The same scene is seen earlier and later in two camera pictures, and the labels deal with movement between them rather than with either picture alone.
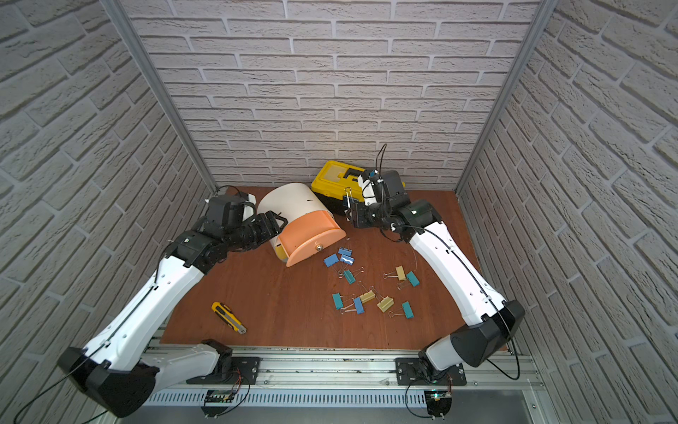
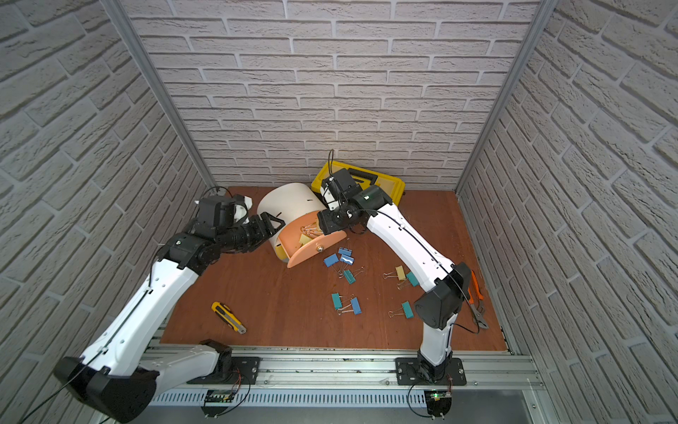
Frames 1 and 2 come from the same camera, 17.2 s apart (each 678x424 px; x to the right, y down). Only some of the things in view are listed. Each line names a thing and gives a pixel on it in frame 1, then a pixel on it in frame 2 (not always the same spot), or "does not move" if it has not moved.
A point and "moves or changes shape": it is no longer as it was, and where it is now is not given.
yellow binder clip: [350, 205] moves or changes shape
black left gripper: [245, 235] does not move
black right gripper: [360, 219] to [327, 222]
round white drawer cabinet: [288, 200] does not move
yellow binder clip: [398, 274] does not move
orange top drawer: [310, 235] does not move
